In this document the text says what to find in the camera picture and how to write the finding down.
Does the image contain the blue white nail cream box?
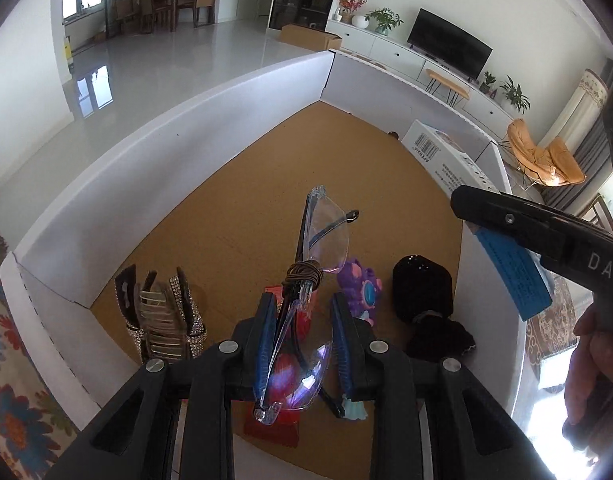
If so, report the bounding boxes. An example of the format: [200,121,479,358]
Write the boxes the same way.
[471,226,553,322]

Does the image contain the clear rimless glasses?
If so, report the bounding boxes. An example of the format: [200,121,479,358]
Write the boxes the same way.
[256,185,359,417]

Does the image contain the person's right hand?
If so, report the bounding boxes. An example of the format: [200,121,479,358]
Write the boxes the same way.
[564,304,613,425]

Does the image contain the orange lounge chair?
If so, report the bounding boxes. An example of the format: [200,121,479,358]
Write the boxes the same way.
[499,118,586,188]

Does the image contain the black velvet scrunchie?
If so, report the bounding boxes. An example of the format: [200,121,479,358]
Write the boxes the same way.
[404,313,477,363]

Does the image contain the floral patterned cloth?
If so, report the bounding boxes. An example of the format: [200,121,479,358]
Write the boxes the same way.
[0,236,78,479]

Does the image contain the grey curtain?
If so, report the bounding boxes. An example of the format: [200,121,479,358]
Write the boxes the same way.
[541,61,613,214]

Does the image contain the rhinestone hair clip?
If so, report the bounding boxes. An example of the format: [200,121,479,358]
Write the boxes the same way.
[114,264,207,363]

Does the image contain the red box in bin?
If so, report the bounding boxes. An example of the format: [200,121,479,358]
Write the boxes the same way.
[244,300,329,448]

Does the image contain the black round pouch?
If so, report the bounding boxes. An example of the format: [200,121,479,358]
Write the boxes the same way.
[392,255,454,324]

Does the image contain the white barcode box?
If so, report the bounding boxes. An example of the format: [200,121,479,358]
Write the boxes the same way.
[401,120,498,198]

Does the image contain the leafy plant right of tv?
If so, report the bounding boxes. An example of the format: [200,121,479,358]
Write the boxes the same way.
[500,75,531,115]

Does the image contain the purple plush toy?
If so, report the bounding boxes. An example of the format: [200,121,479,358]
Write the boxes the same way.
[337,259,383,327]

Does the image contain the white tv cabinet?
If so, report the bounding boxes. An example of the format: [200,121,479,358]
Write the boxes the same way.
[325,20,512,141]

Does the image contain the small wooden bench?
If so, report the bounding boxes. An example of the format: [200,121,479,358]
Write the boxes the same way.
[425,68,470,107]

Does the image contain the black flat television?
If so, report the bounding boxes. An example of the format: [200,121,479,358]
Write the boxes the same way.
[407,8,493,79]

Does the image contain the white storage box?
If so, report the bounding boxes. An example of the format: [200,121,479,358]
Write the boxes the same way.
[0,52,525,427]

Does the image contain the green potted plant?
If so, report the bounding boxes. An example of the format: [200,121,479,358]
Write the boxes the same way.
[368,8,403,36]

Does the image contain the red flower vase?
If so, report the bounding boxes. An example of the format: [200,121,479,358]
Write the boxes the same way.
[338,0,367,24]

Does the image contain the cardboard box on floor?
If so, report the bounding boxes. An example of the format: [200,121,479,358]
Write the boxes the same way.
[278,24,342,52]

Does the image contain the dining table with chairs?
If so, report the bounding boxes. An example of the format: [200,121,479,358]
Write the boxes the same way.
[111,0,218,34]

